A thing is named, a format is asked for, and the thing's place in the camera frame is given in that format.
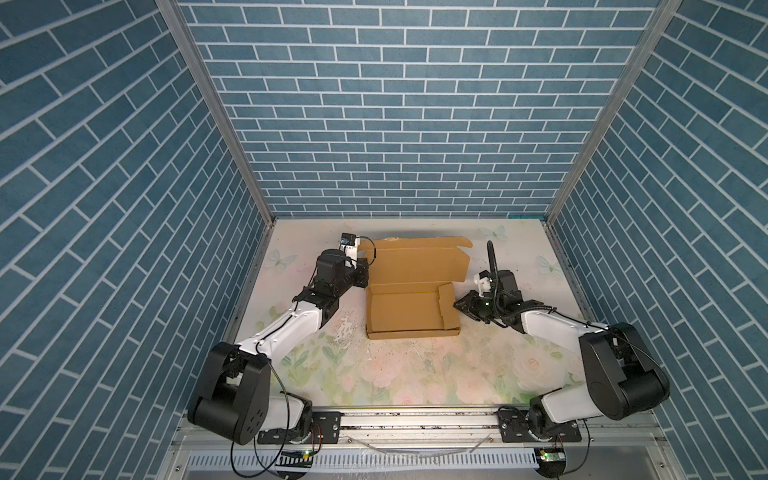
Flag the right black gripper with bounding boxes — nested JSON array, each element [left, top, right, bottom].
[[451, 289, 503, 324]]

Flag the brown cardboard box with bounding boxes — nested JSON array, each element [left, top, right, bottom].
[[358, 236, 472, 340]]

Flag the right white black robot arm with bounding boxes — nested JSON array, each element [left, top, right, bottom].
[[454, 270, 671, 441]]

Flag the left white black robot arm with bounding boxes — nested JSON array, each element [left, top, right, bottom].
[[187, 245, 369, 445]]

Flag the right green circuit board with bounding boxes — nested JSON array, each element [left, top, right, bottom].
[[537, 448, 567, 463]]

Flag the green circuit board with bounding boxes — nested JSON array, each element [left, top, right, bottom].
[[537, 448, 567, 463], [277, 450, 315, 470]]

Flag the left green circuit board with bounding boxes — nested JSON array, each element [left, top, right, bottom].
[[277, 450, 315, 470]]

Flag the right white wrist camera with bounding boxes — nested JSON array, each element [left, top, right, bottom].
[[473, 270, 493, 296]]

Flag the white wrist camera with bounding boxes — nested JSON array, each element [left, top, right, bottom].
[[339, 233, 358, 260], [473, 270, 493, 296]]

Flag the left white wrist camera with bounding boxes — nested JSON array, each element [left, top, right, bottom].
[[339, 233, 358, 260]]

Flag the right black camera cable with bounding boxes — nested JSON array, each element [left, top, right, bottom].
[[485, 239, 502, 301]]

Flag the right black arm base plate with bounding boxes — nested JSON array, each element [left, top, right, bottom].
[[496, 406, 582, 443]]

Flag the aluminium mounting rail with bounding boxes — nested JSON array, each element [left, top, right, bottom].
[[170, 405, 670, 451]]

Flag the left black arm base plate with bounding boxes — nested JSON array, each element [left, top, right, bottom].
[[257, 411, 342, 445]]

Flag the white slotted cable duct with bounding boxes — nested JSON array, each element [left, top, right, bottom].
[[187, 448, 539, 474]]

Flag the left aluminium corner post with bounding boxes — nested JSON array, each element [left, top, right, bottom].
[[156, 0, 275, 227]]

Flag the aluminium corner post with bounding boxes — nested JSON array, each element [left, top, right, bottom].
[[544, 0, 682, 230], [156, 0, 275, 227]]

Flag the right aluminium corner post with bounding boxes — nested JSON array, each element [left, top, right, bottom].
[[544, 0, 682, 230]]

